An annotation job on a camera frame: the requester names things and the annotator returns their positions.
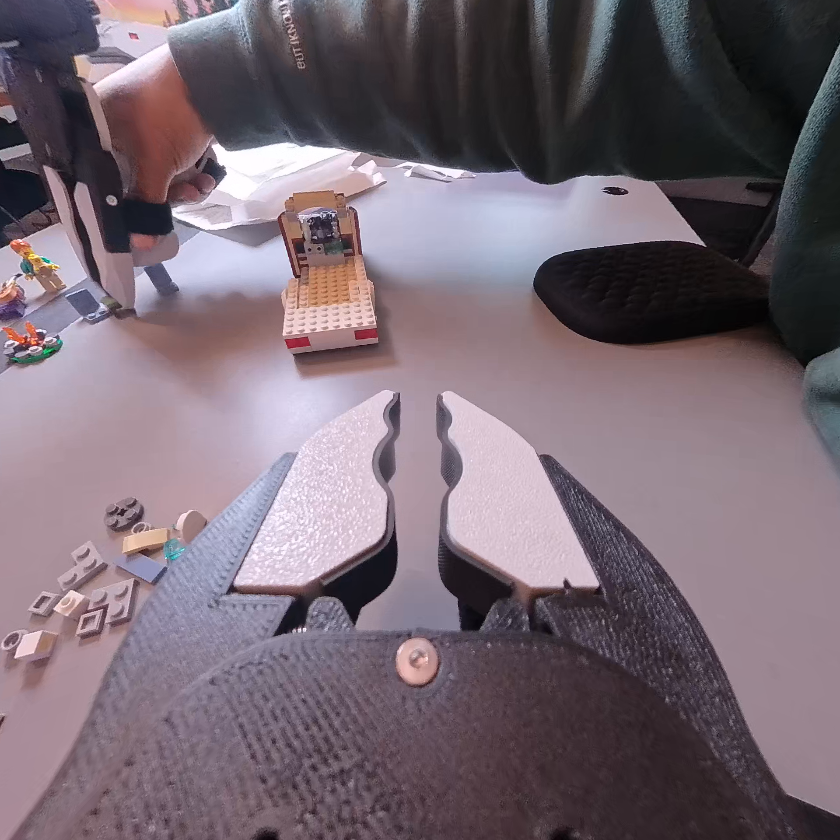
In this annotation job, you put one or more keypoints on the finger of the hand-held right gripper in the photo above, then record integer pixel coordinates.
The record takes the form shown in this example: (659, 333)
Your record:
(115, 282)
(69, 210)

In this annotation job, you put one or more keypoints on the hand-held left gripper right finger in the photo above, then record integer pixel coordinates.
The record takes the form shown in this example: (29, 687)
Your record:
(518, 525)

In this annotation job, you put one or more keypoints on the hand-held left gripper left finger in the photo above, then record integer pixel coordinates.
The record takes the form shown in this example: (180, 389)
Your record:
(321, 518)

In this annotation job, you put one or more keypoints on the white paper bag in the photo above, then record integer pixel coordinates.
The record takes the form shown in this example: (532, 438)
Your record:
(275, 184)

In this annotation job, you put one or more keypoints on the grey desk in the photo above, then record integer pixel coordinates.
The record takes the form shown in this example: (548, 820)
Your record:
(525, 426)

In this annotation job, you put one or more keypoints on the person's right hand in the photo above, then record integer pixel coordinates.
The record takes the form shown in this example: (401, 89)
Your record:
(151, 124)

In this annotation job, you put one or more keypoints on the grey toy chair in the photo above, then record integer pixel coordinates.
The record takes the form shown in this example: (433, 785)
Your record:
(162, 277)
(88, 305)

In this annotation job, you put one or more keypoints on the toy minifigure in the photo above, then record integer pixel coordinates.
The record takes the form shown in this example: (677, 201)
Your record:
(39, 266)

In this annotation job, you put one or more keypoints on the toy campfire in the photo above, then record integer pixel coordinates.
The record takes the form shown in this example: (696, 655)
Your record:
(33, 344)

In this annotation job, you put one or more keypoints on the purple toy piece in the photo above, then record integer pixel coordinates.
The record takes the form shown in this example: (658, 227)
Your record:
(12, 302)

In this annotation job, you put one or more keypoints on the pile of small toy bricks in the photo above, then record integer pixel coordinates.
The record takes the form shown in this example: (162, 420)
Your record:
(128, 515)

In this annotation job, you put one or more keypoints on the white and red toy vehicle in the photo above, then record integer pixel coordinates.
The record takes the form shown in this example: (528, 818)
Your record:
(328, 308)

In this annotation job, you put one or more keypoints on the black wrist rest pad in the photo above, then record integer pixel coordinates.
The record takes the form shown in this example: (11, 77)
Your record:
(649, 292)

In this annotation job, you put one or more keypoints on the small white paper scrap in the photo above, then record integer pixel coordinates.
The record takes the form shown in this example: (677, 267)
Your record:
(436, 172)

